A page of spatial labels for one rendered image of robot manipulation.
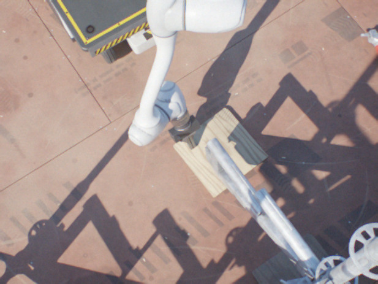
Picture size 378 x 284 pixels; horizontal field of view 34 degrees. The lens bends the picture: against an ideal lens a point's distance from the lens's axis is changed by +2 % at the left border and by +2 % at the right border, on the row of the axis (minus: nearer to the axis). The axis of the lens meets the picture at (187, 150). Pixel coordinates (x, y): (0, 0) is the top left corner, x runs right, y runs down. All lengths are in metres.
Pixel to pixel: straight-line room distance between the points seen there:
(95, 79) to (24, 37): 0.42
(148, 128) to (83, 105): 0.59
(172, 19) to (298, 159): 1.04
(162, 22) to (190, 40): 0.95
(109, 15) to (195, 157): 0.72
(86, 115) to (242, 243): 0.93
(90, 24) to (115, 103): 0.40
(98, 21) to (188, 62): 0.49
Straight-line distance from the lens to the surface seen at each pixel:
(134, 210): 2.70
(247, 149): 2.73
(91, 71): 2.95
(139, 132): 2.38
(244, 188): 2.27
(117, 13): 2.70
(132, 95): 2.87
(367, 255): 1.43
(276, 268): 2.62
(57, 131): 2.87
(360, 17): 3.09
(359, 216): 2.73
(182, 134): 2.61
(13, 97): 2.99
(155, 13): 2.01
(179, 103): 2.47
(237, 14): 1.99
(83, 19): 2.71
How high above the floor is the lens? 2.61
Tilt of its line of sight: 72 degrees down
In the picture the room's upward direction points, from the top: 9 degrees counter-clockwise
